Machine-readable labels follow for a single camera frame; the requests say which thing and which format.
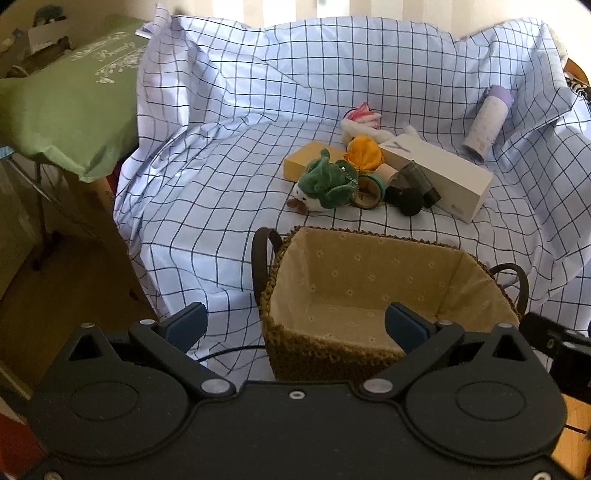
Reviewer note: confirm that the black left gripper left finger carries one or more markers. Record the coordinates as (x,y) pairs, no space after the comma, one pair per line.
(164,346)

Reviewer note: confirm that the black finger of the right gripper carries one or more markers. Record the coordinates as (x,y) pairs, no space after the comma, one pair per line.
(568,350)

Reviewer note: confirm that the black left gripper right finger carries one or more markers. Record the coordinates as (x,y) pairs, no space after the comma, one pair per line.
(424,343)

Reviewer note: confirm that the green washi tape roll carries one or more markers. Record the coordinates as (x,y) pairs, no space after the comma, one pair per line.
(370,193)

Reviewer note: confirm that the green plush toy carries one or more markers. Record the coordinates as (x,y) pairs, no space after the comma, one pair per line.
(325,185)

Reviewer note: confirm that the orange embroidered pouch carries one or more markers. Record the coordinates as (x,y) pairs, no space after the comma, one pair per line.
(364,154)

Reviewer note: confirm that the woven basket with lining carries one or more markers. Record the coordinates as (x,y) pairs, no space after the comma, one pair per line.
(323,296)

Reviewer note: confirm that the black pom-pom ball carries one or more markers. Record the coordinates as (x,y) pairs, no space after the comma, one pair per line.
(408,201)

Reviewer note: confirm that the white rectangular phone box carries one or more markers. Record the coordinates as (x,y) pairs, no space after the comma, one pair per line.
(462,185)

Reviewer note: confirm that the dark olive cylinder object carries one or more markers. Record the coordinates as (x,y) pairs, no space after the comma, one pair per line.
(417,179)

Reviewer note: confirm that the beige tape roll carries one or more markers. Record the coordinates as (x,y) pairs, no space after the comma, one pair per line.
(387,174)

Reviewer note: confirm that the white purple-capped bottle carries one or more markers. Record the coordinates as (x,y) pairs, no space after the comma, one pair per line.
(489,121)

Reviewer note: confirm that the yellow square box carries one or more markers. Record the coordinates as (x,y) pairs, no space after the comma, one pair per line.
(297,162)

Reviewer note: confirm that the pink white plush toy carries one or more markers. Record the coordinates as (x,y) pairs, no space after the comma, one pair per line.
(363,120)

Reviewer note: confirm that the blue checkered cloth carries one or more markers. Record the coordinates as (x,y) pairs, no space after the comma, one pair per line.
(219,106)

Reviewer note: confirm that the green printed cushion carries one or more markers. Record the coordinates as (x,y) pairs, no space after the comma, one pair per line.
(79,113)

